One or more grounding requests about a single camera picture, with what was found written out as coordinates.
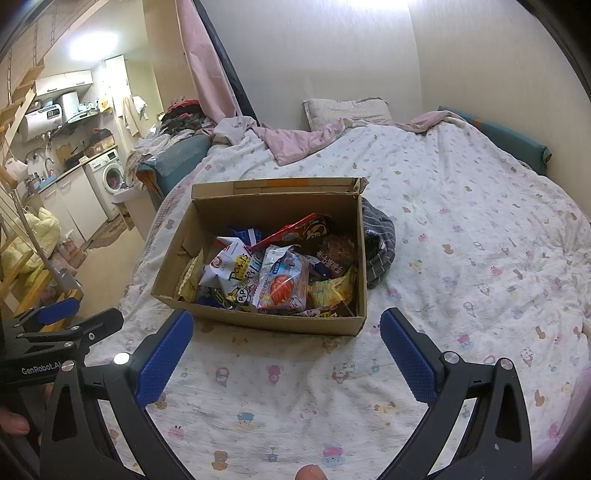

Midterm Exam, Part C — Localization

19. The pink blanket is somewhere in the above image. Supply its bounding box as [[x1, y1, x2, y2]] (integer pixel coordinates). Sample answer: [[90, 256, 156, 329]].
[[252, 111, 446, 167]]

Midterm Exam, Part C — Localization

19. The person's left hand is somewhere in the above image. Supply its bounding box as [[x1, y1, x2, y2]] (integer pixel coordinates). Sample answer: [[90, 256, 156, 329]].
[[0, 410, 31, 437]]

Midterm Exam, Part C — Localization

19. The large white snack bag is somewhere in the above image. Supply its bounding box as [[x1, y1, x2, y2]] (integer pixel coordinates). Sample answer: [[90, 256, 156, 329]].
[[203, 236, 267, 309]]

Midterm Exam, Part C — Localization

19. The white water heater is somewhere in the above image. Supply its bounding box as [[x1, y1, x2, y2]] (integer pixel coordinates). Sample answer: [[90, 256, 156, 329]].
[[23, 105, 65, 141]]

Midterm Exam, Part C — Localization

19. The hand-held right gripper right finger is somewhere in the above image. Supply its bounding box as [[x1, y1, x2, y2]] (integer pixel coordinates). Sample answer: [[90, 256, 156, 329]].
[[379, 307, 536, 480]]

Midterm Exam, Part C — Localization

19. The wooden stair railing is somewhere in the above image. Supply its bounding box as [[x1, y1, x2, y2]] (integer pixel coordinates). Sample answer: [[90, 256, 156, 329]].
[[0, 161, 84, 324]]

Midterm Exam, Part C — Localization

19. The red snack packet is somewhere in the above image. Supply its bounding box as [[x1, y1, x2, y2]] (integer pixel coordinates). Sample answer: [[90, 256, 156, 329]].
[[252, 213, 341, 254]]

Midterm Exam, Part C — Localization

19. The pile of clothes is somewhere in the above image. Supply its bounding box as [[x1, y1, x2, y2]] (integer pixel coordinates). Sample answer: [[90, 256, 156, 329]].
[[159, 98, 218, 137]]

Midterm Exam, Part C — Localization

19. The white side cabinet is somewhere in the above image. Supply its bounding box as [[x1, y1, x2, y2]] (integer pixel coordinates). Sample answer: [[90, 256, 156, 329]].
[[112, 187, 155, 232]]

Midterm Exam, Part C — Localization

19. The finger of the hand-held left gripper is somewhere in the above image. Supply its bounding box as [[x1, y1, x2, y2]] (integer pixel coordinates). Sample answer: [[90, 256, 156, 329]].
[[14, 298, 80, 333], [69, 308, 124, 352]]

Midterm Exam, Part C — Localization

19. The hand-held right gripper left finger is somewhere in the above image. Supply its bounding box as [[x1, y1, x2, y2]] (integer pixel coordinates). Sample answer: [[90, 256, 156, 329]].
[[39, 308, 195, 480]]

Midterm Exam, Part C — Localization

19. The pink curtain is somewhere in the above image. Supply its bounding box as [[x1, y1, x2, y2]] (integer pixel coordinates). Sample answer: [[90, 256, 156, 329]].
[[175, 0, 243, 123]]

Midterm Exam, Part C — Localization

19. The white wall cabinet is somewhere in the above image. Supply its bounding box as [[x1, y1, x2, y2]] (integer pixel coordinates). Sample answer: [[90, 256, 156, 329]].
[[36, 69, 94, 97]]

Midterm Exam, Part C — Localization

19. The grey striped cloth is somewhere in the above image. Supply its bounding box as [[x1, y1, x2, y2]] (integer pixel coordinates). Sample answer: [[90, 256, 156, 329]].
[[361, 198, 397, 289]]

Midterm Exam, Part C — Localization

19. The clear plastic snack packet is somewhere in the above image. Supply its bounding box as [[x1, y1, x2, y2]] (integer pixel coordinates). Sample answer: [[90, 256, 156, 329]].
[[253, 246, 309, 313]]

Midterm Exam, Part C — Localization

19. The white washing machine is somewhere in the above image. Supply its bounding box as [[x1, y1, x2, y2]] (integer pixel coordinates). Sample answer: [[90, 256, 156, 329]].
[[85, 148, 126, 221]]

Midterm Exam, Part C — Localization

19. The cardboard box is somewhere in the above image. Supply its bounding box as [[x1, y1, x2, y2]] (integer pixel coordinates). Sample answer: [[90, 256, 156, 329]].
[[151, 178, 370, 337]]

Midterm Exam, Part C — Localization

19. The printed pillow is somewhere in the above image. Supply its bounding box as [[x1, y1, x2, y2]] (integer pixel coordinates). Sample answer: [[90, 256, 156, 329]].
[[303, 97, 394, 134]]

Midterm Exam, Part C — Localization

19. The reddish brown snack packet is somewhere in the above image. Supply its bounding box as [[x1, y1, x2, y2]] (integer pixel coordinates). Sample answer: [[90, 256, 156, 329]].
[[322, 234, 358, 267]]

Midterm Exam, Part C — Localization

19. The wooden staircase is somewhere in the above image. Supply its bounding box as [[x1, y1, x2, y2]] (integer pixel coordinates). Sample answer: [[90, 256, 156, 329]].
[[0, 65, 44, 134]]

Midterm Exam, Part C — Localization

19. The teal bed bumper cushion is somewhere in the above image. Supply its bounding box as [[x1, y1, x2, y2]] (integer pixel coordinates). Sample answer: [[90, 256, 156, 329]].
[[137, 134, 214, 200], [438, 105, 552, 177]]

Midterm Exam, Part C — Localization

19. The white kitchen cabinet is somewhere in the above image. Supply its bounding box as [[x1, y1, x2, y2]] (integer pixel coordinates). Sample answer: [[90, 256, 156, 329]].
[[39, 168, 109, 243]]

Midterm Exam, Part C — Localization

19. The pale yellow snack packet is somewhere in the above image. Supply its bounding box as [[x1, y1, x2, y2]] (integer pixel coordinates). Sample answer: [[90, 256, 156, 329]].
[[177, 249, 205, 302]]

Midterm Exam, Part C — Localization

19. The pale yellow duvet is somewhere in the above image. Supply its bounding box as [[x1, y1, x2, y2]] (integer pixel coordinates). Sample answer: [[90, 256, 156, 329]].
[[0, 207, 62, 287]]

